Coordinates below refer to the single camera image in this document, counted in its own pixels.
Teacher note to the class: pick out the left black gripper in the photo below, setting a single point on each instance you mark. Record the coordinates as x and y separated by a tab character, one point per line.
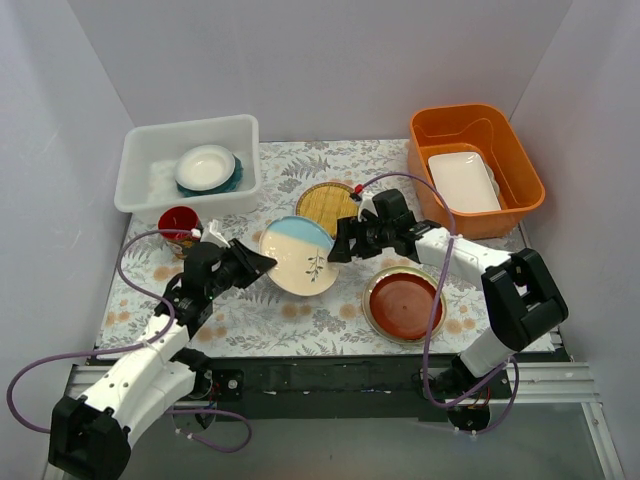
241	263

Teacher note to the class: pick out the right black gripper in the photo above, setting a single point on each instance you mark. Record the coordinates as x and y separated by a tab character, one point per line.
357	236

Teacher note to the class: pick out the cream and blue plate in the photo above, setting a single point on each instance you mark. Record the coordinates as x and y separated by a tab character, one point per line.
300	247

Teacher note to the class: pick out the red brown rimmed plate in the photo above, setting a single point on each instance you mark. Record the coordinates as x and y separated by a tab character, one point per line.
397	303

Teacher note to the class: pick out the teal scalloped ceramic plate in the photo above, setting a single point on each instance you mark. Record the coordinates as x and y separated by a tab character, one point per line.
229	185

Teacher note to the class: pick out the white fluted bowl plate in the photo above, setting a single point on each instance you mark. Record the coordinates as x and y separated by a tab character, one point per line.
204	168

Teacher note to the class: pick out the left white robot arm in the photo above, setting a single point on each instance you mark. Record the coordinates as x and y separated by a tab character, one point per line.
92	435

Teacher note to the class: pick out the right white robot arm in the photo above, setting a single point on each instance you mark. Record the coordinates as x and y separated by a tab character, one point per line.
522	300

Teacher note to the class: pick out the white plastic bin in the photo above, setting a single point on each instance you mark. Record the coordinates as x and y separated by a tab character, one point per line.
146	185

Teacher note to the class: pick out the white rectangular dish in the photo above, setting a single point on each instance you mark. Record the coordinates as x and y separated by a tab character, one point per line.
464	182

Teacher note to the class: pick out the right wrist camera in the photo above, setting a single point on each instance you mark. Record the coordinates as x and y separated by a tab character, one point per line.
364	202

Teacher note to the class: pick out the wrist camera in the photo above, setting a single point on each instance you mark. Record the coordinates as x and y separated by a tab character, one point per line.
211	233
364	202

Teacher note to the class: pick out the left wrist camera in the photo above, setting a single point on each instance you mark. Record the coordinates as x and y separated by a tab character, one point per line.
211	233

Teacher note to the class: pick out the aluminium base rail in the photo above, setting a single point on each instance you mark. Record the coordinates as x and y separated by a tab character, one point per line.
365	417

